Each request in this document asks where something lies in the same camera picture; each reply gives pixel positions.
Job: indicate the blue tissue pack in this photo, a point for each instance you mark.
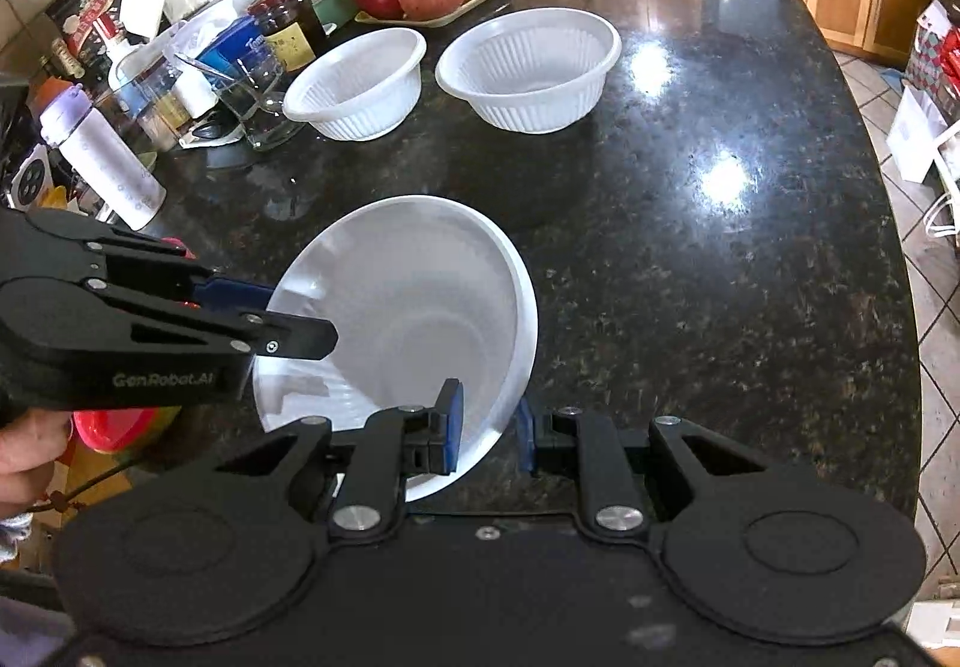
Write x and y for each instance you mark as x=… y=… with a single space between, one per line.
x=236 y=51

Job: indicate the beige fruit tray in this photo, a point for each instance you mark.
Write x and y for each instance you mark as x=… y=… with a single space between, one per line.
x=362 y=18

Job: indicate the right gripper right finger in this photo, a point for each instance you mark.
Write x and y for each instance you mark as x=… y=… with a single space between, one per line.
x=547 y=440

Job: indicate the person left hand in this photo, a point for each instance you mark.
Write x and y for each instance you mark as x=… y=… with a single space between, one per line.
x=29 y=447

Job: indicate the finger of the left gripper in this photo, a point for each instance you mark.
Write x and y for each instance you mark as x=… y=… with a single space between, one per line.
x=223 y=294
x=285 y=336

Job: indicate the white plastic bowl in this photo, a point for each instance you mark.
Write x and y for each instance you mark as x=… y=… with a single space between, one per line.
x=361 y=90
x=420 y=289
x=532 y=72

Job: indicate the dark sauce jar red lid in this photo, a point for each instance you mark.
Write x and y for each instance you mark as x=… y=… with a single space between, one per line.
x=292 y=29

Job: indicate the clear glass cup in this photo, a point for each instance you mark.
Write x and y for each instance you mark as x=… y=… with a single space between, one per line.
x=255 y=90

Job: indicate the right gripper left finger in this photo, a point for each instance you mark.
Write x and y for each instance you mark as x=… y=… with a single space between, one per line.
x=431 y=444

